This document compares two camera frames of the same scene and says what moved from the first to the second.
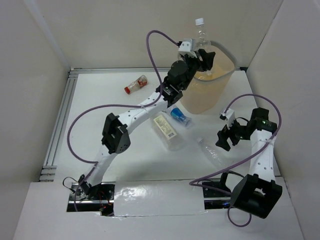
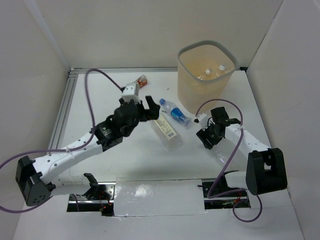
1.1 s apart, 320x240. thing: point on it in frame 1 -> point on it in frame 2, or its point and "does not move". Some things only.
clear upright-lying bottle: x=203 y=42 -> x=222 y=67
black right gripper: x=224 y=134 -> x=202 y=135
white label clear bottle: x=164 y=127 does not move
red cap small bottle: x=142 y=81 does not move
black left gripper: x=200 y=60 -> x=143 y=111
